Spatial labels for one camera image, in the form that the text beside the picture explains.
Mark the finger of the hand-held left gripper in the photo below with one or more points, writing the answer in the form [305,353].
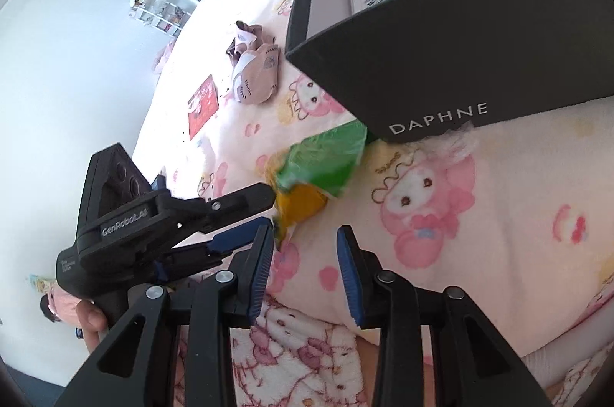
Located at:
[225,241]
[230,203]

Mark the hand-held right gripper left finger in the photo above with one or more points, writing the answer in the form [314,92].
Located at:
[261,277]

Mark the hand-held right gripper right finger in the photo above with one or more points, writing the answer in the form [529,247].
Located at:
[350,282]

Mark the green corn packet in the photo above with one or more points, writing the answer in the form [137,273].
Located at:
[326,162]

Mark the dark grey cardboard box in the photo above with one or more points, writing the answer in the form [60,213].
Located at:
[455,52]

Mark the person's left hand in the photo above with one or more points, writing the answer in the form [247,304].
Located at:
[91,320]

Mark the pink printed fleece cloth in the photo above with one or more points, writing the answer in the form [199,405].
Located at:
[288,359]

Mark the red printed card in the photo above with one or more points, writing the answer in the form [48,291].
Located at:
[201,114]

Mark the folded beige face mask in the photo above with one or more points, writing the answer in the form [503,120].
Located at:
[259,85]

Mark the pink printed blanket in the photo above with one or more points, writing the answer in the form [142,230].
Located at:
[503,244]

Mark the white storage shelf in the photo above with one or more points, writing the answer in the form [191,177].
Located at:
[158,11]

